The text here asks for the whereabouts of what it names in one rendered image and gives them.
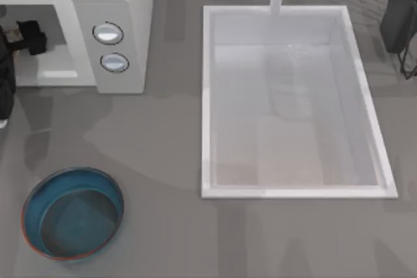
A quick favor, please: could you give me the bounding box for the round silver microwave knob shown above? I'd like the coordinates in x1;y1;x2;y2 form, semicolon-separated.
100;52;130;73
92;21;124;46

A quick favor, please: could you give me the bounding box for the pale microwave oven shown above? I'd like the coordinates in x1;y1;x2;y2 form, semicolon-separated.
0;0;154;95

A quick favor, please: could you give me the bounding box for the blue bowl with red rim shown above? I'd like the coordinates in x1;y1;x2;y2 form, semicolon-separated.
21;166;125;262

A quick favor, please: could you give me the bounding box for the white sink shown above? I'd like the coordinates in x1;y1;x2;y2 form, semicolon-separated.
200;5;399;201

